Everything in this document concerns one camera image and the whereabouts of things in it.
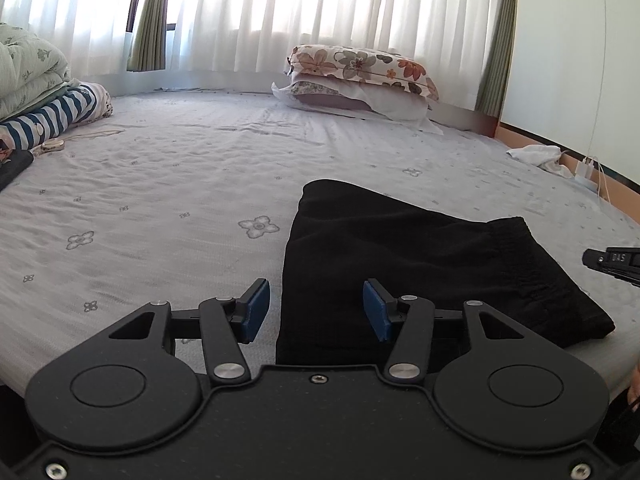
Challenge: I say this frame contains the grey purple pillow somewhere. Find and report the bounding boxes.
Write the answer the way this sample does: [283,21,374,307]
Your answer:
[290,80,373,112]

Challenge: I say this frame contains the white crumpled cloth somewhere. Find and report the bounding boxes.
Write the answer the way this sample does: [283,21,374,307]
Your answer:
[506,144,576,178]

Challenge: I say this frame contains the black pants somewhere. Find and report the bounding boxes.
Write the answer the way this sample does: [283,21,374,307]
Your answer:
[275,179,617,367]

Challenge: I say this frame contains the white pillow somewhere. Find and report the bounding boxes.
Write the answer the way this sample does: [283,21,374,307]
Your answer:
[271,80,445,136]

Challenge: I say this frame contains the pale green quilt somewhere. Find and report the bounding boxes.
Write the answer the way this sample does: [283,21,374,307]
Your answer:
[0,22,72,121]

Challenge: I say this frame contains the grey patterned bed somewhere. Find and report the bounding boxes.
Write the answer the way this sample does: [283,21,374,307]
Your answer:
[0,87,640,401]

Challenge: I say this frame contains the floral pillow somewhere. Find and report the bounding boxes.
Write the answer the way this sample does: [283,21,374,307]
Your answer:
[284,44,440,102]

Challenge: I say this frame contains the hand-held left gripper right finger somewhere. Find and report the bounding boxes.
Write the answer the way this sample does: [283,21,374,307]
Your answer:
[362,278,537,387]

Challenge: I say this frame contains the white cable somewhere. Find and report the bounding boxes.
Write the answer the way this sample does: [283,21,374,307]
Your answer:
[590,0,610,207]

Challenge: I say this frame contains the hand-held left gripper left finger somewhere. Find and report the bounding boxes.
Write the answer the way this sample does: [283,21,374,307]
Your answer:
[107,278,272,387]

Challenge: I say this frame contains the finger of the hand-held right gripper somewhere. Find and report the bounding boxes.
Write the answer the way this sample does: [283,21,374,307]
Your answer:
[581,246,640,288]

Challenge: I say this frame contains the cream cord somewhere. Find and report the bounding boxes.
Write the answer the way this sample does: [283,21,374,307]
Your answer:
[30,129,125,155]

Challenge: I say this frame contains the white charger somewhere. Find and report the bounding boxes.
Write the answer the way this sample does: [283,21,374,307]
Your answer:
[575,157,601,182]

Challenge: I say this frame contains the blue white striped blanket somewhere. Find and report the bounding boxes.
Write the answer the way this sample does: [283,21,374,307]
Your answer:
[0,81,113,151]

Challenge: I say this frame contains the black floral cloth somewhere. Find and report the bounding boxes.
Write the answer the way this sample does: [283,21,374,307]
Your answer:
[0,140,35,192]

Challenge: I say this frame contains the green curtain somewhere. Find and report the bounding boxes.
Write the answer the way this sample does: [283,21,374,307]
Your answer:
[127,0,173,73]
[474,0,518,118]

